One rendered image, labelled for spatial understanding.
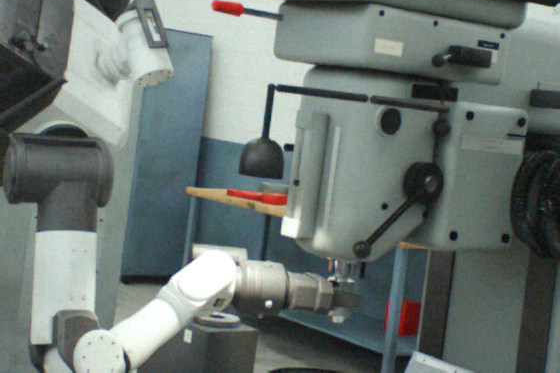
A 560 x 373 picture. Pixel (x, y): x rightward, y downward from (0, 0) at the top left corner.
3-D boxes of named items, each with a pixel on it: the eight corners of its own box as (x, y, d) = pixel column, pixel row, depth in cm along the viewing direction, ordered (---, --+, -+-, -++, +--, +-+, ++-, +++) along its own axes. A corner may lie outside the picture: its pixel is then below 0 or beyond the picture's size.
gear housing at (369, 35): (363, 66, 186) (372, 1, 185) (267, 58, 205) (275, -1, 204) (507, 87, 207) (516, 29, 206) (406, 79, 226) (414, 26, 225)
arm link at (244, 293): (264, 298, 195) (196, 292, 192) (246, 327, 203) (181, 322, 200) (261, 238, 201) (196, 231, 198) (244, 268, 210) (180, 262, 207)
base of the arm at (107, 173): (3, 226, 183) (15, 165, 177) (-4, 175, 192) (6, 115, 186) (104, 229, 188) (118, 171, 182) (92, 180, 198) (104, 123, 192)
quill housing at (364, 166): (344, 266, 191) (371, 67, 189) (266, 244, 207) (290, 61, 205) (428, 268, 203) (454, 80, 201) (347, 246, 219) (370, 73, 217)
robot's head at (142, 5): (122, 68, 195) (144, 47, 189) (106, 21, 197) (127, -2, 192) (155, 66, 199) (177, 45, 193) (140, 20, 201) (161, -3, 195)
